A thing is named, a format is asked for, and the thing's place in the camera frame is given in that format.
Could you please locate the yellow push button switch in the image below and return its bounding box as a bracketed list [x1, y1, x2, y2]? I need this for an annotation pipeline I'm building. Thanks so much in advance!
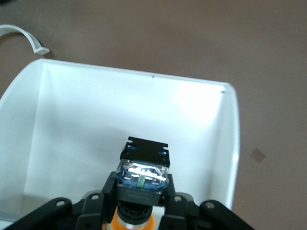
[102, 136, 171, 230]

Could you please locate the white curved plastic handle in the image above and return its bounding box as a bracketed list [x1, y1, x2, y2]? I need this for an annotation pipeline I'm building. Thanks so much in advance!
[0, 24, 50, 55]

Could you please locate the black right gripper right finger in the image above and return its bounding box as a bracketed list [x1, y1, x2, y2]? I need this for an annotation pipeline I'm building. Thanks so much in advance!
[159, 173, 201, 230]

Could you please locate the beige tape patch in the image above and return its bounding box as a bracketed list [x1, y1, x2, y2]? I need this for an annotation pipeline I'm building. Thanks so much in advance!
[250, 148, 267, 164]

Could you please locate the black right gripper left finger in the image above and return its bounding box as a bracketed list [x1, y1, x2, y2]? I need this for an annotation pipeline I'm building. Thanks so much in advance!
[76, 172, 118, 230]

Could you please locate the white plastic drawer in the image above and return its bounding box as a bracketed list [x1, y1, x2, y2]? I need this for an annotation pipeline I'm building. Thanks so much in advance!
[0, 58, 241, 230]

